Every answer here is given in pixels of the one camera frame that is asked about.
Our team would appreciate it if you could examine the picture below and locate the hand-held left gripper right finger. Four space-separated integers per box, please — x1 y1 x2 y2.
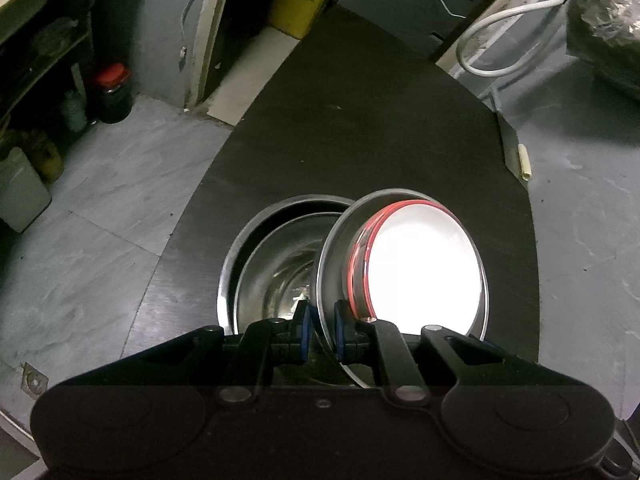
334 300 596 406

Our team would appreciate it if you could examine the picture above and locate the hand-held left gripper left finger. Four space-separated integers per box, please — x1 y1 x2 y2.
55 301 313 403

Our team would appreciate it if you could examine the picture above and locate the medium steel basin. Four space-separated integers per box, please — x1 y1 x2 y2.
234 212 343 331

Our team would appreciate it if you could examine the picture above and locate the deep steel bowl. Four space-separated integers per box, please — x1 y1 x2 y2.
315 189 490 388

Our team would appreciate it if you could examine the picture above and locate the large steel basin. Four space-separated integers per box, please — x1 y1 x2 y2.
216 194 356 336

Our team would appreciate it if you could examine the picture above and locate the small cream tube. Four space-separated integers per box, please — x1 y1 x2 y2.
495 110 533 183

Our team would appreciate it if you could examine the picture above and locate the red lid jar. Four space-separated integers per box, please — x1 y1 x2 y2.
92 63 135 125

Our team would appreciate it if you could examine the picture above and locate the yellowish plastic jug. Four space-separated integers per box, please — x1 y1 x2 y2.
25 130 66 183

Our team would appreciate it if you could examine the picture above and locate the grey plastic container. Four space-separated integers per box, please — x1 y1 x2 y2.
0 147 52 233

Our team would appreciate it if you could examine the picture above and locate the yellow plastic container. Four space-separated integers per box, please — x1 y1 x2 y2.
267 0 333 41

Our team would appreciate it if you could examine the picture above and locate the black cabinet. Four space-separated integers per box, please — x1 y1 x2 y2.
340 0 501 58

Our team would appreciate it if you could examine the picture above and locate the clear bag of dark contents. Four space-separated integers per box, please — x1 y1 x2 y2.
565 0 640 101

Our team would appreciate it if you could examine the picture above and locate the metal floor bracket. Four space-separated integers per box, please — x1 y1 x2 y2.
21 362 48 398

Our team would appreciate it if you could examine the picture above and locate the grey wall cable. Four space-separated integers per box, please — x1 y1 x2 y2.
178 0 208 68

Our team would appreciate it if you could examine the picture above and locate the white hose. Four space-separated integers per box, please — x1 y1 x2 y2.
456 0 573 78

